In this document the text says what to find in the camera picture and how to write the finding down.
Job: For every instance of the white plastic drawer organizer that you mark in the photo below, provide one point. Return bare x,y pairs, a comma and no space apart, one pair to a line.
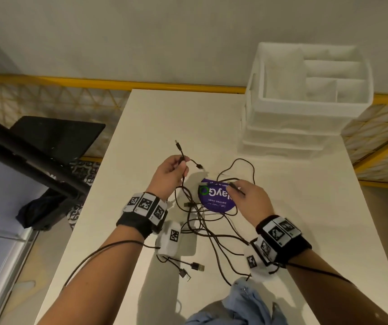
282,115

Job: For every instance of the patterned floor mat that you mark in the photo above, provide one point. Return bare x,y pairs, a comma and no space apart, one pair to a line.
85,172

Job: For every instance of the person's right forearm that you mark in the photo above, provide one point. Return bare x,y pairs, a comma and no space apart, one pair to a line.
333,294

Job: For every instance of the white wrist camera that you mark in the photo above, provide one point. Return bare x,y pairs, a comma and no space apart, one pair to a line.
168,245
258,272

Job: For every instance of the person's left forearm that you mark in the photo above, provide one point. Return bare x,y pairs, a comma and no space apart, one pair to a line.
89,287

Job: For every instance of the person's left hand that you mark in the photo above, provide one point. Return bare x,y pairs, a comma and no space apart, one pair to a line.
165,179

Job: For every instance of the round purple sticker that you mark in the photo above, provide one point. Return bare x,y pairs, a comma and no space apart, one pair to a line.
214,199

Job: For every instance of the black bag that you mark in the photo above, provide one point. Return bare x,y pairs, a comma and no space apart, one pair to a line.
41,209

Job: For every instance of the yellow metal lattice fence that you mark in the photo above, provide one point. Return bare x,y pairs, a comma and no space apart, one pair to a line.
79,81

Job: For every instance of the blue denim clothing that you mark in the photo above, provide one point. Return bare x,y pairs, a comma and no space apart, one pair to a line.
241,308

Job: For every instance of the black metal stand pole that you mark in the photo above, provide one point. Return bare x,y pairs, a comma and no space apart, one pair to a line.
28,159

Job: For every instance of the person's right hand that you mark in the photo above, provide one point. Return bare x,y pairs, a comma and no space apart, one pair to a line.
251,203

